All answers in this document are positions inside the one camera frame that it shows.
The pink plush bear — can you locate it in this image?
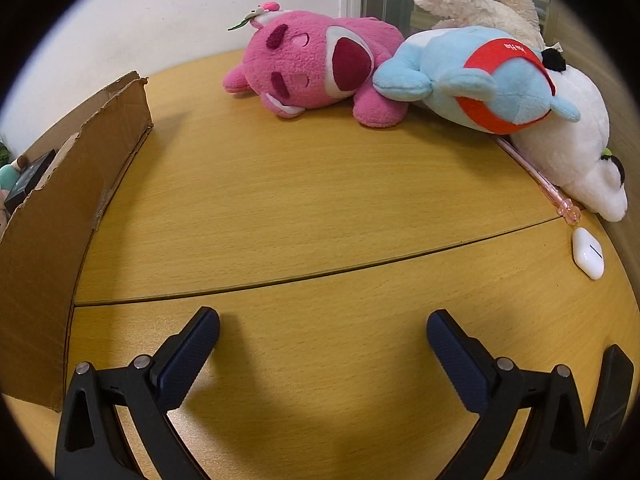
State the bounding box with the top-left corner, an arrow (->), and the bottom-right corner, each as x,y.
222,1 -> 406,128

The teal plush toy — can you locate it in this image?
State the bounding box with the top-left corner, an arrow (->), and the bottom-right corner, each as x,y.
0,157 -> 23,196

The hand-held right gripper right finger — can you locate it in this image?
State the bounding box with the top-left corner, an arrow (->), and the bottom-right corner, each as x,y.
426,309 -> 593,480

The white plush dog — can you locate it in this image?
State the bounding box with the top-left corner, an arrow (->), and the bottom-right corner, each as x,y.
510,47 -> 628,223

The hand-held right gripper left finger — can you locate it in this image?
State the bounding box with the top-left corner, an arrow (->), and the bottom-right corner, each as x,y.
55,306 -> 221,480

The pink pen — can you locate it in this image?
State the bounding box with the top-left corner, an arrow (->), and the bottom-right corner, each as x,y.
496,137 -> 582,226

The white earbuds case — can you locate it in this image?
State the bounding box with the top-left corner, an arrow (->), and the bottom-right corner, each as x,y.
571,227 -> 605,281

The cardboard box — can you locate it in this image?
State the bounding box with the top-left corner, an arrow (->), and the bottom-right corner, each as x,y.
0,71 -> 154,413

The black rectangular box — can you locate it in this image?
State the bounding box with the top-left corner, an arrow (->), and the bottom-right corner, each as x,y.
4,150 -> 58,213

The light blue plush toy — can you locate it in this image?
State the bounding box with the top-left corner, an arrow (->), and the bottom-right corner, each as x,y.
372,26 -> 583,136

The wooden desktop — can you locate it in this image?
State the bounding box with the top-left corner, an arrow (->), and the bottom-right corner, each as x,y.
10,49 -> 640,480

